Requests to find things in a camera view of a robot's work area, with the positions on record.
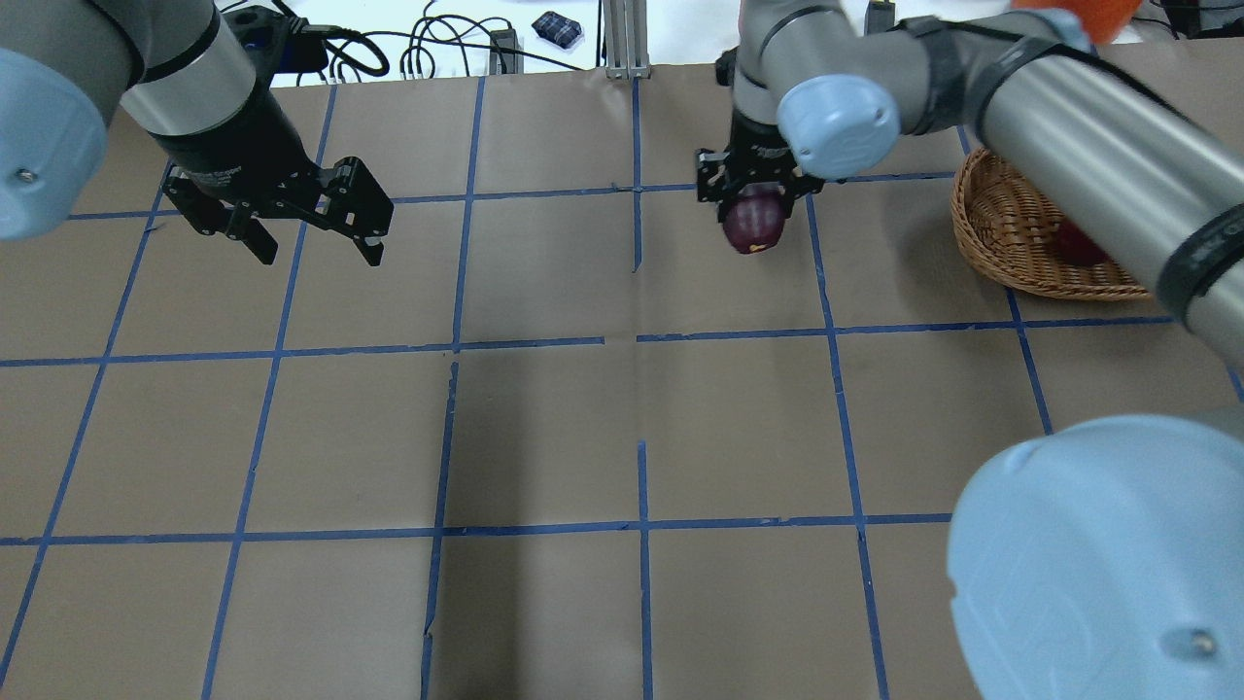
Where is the dark red apple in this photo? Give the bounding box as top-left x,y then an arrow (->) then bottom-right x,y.
718,187 -> 787,256

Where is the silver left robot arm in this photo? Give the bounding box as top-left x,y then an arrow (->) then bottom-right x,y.
1,1 -> 393,266

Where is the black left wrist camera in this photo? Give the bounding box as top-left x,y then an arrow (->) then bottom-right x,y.
223,6 -> 328,80

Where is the black power adapter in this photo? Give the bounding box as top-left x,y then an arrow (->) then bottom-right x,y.
865,0 -> 897,35

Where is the blue checkered pouch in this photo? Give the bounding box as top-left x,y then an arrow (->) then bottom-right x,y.
532,12 -> 585,50

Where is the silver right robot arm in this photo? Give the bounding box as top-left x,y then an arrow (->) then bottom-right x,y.
697,1 -> 1243,699

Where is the red yellow apple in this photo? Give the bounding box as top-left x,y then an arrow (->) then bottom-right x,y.
1052,218 -> 1111,267

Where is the aluminium frame post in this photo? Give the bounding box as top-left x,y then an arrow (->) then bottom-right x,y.
600,0 -> 651,81

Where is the orange bucket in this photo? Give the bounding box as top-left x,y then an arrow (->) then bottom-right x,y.
1009,0 -> 1142,45

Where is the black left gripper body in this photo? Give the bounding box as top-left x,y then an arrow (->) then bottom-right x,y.
156,85 -> 393,239

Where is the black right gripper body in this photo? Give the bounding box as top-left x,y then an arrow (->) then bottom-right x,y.
695,112 -> 825,205

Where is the woven wicker basket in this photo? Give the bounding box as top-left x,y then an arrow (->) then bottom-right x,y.
950,147 -> 1154,302

